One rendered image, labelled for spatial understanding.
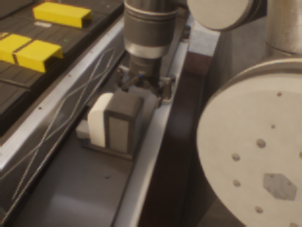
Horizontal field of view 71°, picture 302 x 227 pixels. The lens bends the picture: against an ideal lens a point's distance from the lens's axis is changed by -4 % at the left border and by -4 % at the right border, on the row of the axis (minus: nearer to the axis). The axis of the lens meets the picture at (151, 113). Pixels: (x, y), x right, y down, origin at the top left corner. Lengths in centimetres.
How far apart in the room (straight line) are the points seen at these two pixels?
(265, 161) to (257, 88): 6
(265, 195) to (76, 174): 37
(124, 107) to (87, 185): 18
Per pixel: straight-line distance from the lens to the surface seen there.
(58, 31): 71
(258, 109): 19
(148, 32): 45
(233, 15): 32
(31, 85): 51
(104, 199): 47
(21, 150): 43
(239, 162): 23
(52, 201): 48
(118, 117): 42
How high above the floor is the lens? 130
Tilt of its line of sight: 44 degrees down
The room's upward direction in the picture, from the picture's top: 9 degrees clockwise
